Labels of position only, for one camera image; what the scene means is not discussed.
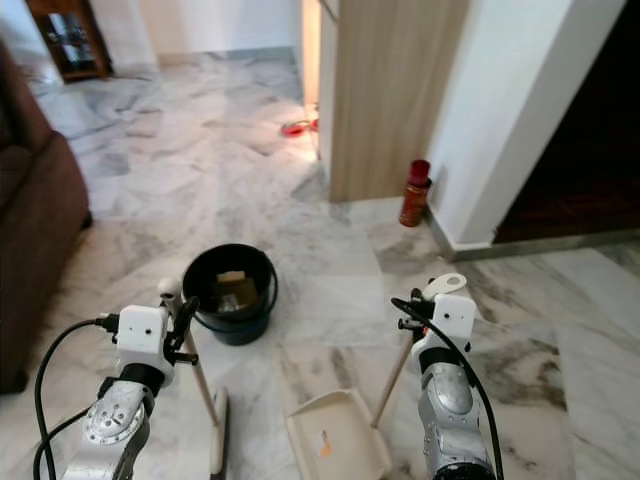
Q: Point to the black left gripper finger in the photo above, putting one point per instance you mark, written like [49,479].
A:
[185,313]

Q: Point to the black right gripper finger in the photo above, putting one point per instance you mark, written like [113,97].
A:
[420,303]

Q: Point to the wooden broom with white knob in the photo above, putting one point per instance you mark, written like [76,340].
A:
[169,288]

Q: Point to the brown cardboard piece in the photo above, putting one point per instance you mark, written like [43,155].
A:
[236,292]

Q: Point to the red spray can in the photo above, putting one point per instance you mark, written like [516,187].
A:
[414,200]

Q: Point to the dark brown sofa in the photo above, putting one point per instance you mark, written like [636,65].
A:
[40,250]

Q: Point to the light wood panel cabinet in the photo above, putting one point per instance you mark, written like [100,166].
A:
[390,100]

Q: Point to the dark wooden stairs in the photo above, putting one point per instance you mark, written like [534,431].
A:
[580,160]

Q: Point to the dark wooden glass cabinet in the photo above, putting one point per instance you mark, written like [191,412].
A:
[95,50]

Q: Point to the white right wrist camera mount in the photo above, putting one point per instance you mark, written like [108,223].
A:
[454,320]

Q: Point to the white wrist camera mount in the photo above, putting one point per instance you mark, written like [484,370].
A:
[454,320]
[142,333]

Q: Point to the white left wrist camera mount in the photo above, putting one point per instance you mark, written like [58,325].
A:
[142,333]

